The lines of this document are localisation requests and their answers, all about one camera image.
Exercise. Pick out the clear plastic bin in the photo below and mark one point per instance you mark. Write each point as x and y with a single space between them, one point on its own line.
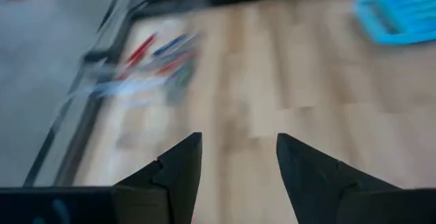
136 88

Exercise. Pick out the teal calculator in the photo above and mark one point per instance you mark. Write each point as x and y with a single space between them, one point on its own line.
398 16

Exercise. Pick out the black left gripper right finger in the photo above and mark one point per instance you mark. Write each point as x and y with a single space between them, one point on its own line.
306 183

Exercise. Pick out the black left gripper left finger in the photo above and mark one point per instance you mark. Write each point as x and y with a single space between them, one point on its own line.
177 183

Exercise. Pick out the green crayon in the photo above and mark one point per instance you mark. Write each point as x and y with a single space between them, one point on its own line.
180 84

